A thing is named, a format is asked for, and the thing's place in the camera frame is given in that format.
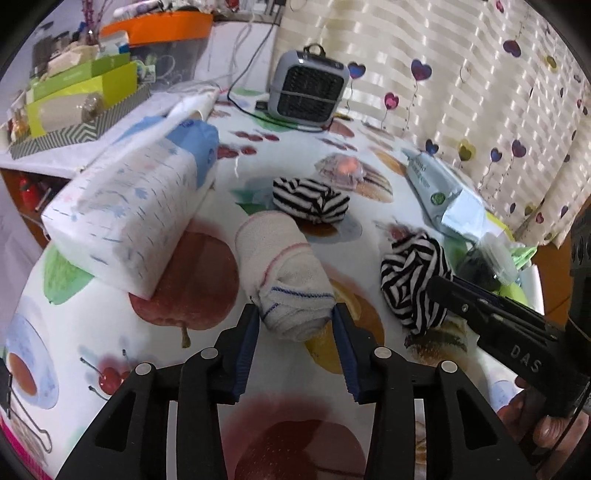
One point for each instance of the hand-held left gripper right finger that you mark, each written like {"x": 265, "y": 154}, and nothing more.
{"x": 348, "y": 355}

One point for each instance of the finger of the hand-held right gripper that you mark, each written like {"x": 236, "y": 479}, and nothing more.
{"x": 461, "y": 304}
{"x": 512, "y": 307}

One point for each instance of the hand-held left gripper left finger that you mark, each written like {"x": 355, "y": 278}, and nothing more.
{"x": 247, "y": 350}

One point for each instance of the lime green box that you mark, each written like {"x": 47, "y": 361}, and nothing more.
{"x": 533, "y": 286}

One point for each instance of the black and white striped cloth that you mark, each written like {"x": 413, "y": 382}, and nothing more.
{"x": 411, "y": 272}

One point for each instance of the person's right hand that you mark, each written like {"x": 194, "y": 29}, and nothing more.
{"x": 549, "y": 431}

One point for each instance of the clear jar with dark contents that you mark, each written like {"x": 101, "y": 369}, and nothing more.
{"x": 480, "y": 267}

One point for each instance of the pale blue wipes pack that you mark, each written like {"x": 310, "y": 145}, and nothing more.
{"x": 443, "y": 194}

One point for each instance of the black and white striped folded sock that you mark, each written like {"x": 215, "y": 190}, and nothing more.
{"x": 309, "y": 198}

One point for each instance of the pink brush in clear wrap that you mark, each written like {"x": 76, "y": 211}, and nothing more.
{"x": 344, "y": 168}

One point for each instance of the white and blue diaper pack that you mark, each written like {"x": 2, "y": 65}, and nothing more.
{"x": 129, "y": 203}

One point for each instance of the long white tube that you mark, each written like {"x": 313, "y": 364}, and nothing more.
{"x": 194, "y": 106}

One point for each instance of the small grey heater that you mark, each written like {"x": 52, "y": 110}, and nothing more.
{"x": 309, "y": 87}

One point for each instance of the heart print striped curtain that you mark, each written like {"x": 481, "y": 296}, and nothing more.
{"x": 461, "y": 37}

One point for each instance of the chevron pattern tray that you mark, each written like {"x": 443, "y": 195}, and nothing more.
{"x": 78, "y": 131}

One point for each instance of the lime green carton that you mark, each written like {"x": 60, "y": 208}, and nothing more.
{"x": 115, "y": 85}

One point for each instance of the green tissue carton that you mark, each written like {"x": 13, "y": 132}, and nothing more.
{"x": 78, "y": 71}

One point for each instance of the clear bin with orange lid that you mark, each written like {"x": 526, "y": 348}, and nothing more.
{"x": 161, "y": 25}

